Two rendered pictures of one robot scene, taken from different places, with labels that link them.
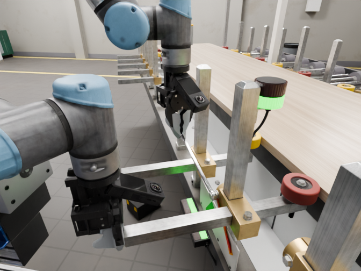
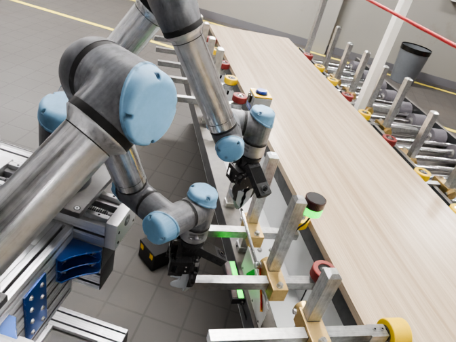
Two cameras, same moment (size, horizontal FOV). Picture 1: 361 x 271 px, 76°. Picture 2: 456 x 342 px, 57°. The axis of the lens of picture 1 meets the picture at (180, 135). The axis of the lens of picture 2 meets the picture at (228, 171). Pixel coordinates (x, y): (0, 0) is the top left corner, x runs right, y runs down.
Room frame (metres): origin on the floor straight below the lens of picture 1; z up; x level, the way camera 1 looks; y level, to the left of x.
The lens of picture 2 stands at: (-0.51, 0.17, 1.77)
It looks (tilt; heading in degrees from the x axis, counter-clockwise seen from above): 32 degrees down; 355
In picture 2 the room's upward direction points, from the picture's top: 15 degrees clockwise
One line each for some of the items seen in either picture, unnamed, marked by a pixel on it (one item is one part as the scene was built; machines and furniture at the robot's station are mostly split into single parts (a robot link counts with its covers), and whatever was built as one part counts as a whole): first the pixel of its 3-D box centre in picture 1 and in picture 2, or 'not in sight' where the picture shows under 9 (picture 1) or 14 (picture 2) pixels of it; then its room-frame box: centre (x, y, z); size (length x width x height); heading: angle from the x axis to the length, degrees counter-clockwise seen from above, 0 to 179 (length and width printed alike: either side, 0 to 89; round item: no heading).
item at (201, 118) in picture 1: (200, 138); (254, 210); (0.67, -0.07, 0.89); 0.03 x 0.03 x 0.48; 14
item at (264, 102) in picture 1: (267, 98); (311, 208); (0.44, -0.17, 1.11); 0.06 x 0.06 x 0.02
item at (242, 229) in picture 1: (236, 207); (273, 277); (0.40, -0.13, 0.84); 0.13 x 0.06 x 0.05; 14
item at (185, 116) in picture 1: (180, 121); (241, 194); (0.63, 0.00, 0.97); 0.06 x 0.03 x 0.09; 34
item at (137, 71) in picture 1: (146, 71); (197, 83); (1.83, 0.27, 0.84); 0.43 x 0.03 x 0.04; 104
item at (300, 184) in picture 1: (296, 199); (319, 281); (0.42, -0.28, 0.85); 0.08 x 0.08 x 0.11
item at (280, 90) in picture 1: (269, 86); (314, 201); (0.44, -0.17, 1.13); 0.06 x 0.06 x 0.02
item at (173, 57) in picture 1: (175, 56); (252, 148); (0.62, 0.01, 1.16); 0.08 x 0.08 x 0.05
